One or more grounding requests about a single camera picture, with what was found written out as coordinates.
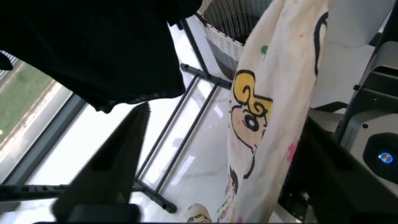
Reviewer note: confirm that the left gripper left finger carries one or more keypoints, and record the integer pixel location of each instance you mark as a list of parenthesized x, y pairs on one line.
[(115, 168)]

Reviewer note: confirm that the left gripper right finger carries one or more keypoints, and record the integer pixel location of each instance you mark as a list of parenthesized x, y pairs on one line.
[(342, 186)]

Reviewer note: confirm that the black short-sleeved shirt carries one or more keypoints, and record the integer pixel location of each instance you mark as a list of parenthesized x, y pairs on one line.
[(93, 46)]

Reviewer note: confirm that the cream printed garment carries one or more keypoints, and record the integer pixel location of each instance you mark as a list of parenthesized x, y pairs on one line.
[(273, 77)]

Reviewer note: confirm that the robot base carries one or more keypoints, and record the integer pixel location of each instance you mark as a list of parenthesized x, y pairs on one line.
[(373, 124)]

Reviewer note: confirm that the black clothes rack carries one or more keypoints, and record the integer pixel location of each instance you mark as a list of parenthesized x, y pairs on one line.
[(180, 118)]

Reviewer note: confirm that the white laundry basket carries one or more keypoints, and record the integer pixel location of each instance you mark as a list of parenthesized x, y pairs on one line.
[(227, 37)]

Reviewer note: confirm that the window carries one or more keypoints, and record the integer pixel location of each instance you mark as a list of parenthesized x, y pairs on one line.
[(40, 130)]

